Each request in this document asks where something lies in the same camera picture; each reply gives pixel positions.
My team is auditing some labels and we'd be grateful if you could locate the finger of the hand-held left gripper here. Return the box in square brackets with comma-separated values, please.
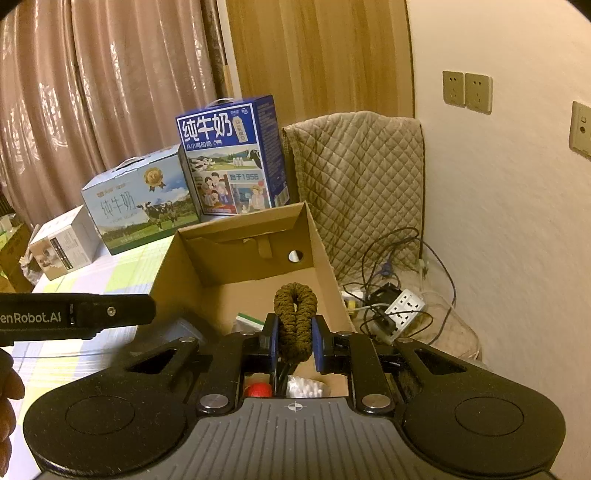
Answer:
[69, 294, 156, 341]

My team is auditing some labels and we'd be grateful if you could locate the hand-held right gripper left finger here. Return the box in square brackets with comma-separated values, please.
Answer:
[117, 313, 281, 415]

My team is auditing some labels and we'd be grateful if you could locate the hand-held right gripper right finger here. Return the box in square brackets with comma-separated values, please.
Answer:
[311, 315, 483, 415]

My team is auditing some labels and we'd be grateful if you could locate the brown braided ring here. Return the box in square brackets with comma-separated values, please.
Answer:
[273, 282, 318, 363]

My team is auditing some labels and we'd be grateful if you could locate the green leaf foil packet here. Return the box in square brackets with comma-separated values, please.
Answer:
[235, 313, 265, 333]

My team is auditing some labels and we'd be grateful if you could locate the bag of cotton swabs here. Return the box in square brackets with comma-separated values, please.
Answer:
[286, 375, 326, 398]

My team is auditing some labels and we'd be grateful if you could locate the brown cardboard box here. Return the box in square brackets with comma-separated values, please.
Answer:
[150, 202, 356, 398]

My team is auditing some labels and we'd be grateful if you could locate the person's left hand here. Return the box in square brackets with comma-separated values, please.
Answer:
[0, 348, 26, 446]

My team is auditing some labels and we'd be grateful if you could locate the carton of green packs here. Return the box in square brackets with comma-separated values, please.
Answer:
[0, 213, 34, 292]

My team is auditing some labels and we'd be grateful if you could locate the black power adapter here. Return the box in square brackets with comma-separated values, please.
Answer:
[369, 285, 403, 343]

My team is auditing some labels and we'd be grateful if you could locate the white appliance box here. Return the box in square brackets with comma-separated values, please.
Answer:
[28, 204, 100, 281]

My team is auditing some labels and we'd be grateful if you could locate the white power strip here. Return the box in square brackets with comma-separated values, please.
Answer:
[385, 288, 426, 326]

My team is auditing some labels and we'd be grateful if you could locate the green milk gift box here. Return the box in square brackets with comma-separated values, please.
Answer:
[81, 144, 201, 256]

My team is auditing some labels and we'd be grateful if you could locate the quilted beige cover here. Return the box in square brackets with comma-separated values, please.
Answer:
[281, 111, 426, 282]

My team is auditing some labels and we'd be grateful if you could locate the blue milk carton box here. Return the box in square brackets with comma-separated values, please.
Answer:
[175, 95, 291, 217]

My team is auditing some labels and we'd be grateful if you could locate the brown patterned curtain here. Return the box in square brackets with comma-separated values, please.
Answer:
[0, 0, 227, 227]

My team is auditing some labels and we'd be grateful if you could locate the wooden door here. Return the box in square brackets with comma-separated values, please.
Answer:
[224, 0, 416, 127]

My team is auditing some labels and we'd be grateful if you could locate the black cable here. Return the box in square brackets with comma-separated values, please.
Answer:
[342, 228, 437, 347]

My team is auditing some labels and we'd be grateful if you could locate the beige wall socket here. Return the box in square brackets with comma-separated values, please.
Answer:
[568, 100, 591, 160]
[442, 70, 467, 108]
[464, 72, 492, 113]

